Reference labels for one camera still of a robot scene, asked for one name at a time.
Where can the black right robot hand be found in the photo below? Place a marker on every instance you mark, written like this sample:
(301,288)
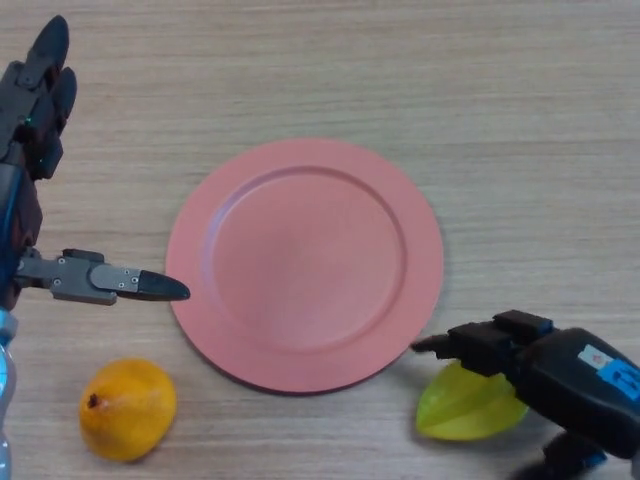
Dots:
(570,385)

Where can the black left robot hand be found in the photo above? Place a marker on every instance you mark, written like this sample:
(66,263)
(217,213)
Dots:
(75,280)

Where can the yellow starfruit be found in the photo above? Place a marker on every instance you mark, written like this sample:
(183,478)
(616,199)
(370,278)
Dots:
(465,410)

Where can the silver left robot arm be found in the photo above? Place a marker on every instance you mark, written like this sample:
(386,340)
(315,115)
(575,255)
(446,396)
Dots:
(6,390)

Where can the round pink plate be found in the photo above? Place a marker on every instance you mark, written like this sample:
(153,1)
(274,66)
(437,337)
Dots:
(305,265)

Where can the orange pear-shaped fruit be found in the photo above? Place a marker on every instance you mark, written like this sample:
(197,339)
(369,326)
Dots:
(127,410)

